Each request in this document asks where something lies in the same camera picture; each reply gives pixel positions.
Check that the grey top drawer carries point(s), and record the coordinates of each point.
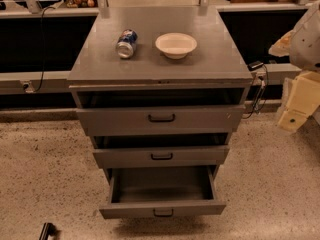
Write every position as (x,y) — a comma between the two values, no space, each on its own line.
(159,120)

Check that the white bowl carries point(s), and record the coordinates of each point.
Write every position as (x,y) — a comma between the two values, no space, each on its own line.
(175,45)

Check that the black object on floor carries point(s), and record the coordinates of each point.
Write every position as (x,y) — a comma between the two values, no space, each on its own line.
(48,229)

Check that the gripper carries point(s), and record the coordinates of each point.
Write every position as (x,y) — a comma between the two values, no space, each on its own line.
(307,47)

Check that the black power adapter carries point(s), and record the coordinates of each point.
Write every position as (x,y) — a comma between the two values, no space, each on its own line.
(255,65)

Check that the grey drawer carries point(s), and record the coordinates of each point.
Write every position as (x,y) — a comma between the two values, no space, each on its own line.
(203,152)
(162,192)
(159,120)

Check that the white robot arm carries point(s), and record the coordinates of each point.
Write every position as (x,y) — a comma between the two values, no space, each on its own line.
(302,45)

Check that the grey bottom drawer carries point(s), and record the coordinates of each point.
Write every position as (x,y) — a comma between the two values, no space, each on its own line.
(162,192)

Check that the grey metal rail frame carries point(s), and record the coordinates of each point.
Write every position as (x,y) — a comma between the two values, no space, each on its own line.
(55,81)

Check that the grey middle drawer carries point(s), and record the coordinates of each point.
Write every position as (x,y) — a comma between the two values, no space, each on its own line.
(203,152)

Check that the blue soda can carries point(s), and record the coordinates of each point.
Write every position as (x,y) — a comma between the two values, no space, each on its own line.
(126,44)

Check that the grey drawer cabinet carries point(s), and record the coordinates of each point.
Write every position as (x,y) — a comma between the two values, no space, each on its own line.
(213,74)

